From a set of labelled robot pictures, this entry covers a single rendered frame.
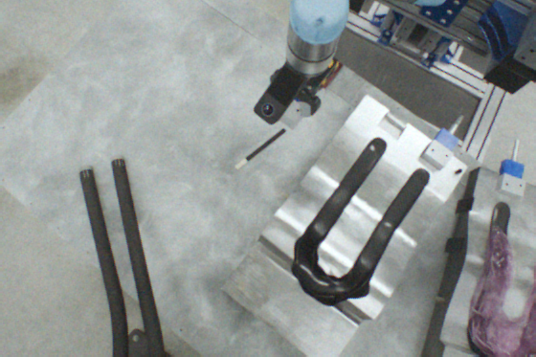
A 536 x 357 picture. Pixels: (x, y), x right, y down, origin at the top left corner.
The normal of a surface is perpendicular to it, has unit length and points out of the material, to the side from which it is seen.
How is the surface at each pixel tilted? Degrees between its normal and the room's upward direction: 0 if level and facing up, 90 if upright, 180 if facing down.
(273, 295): 0
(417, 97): 0
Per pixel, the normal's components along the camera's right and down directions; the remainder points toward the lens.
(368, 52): 0.04, -0.25
